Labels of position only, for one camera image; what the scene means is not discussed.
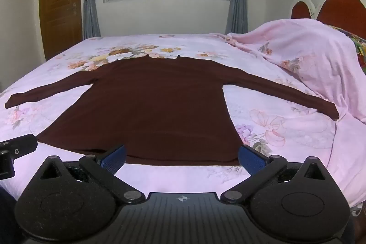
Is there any brown wooden door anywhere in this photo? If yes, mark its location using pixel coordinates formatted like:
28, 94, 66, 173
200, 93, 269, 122
38, 0, 83, 62

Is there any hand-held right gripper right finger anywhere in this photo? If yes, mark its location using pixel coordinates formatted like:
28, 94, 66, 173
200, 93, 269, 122
220, 145, 328, 204

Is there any floral pink bed sheet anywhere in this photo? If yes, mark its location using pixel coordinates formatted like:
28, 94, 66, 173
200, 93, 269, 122
0, 32, 366, 222

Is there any red and white headboard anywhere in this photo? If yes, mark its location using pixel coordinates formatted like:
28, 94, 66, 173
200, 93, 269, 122
291, 0, 366, 41

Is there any pink floral blanket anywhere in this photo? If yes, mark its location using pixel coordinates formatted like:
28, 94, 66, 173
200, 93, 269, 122
209, 18, 366, 204

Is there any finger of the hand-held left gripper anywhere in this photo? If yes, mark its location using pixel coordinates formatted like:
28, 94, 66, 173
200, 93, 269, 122
0, 134, 38, 179

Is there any colourful floral pillow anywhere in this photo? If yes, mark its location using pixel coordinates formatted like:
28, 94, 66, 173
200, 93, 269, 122
332, 25, 366, 73

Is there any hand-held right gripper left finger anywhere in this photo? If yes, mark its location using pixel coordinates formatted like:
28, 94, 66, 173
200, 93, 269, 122
38, 145, 145, 204

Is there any dark red long-sleeve sweater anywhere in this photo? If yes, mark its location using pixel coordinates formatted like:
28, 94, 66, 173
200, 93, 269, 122
5, 55, 340, 167

